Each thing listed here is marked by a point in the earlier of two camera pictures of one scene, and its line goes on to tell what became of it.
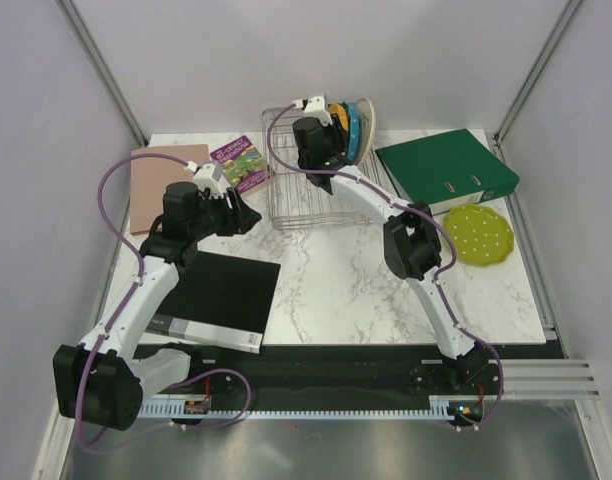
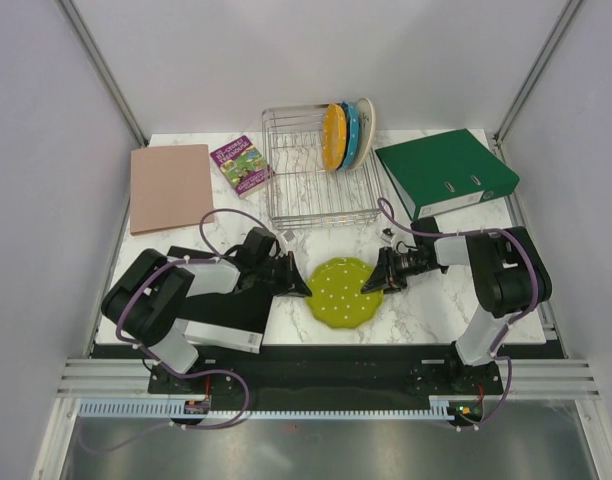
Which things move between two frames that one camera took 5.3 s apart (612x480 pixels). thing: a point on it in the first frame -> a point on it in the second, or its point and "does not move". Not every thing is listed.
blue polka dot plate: x=354 y=130 does not move
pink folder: x=149 y=178 does not move
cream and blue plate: x=366 y=129 does not move
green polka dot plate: x=480 y=235 -> x=336 y=297
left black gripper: x=238 y=220 -> x=292 y=283
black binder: x=218 y=301 does not move
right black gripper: x=337 y=132 -> x=380 y=278
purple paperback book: x=243 y=166 does not move
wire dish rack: x=294 y=201 does not move
